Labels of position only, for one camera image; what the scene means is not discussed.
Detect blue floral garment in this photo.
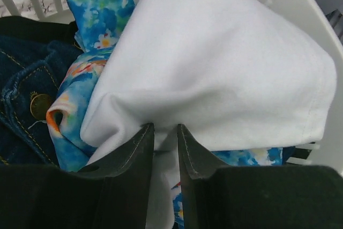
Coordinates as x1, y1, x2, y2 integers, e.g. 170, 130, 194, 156
45, 0, 285, 229

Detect blue denim shorts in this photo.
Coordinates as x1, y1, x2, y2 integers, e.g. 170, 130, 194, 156
1, 35, 81, 166

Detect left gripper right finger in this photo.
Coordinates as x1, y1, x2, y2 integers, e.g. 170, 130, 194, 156
177, 124, 342, 228

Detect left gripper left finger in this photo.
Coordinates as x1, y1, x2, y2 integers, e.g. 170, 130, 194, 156
1, 124, 154, 228

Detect white plastic laundry basket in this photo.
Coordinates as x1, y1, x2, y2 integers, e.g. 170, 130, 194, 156
1, 0, 342, 172

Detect light grey cloth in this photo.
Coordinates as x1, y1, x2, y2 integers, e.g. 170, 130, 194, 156
80, 0, 337, 228

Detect black skirt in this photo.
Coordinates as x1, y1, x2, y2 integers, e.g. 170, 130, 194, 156
1, 16, 78, 44

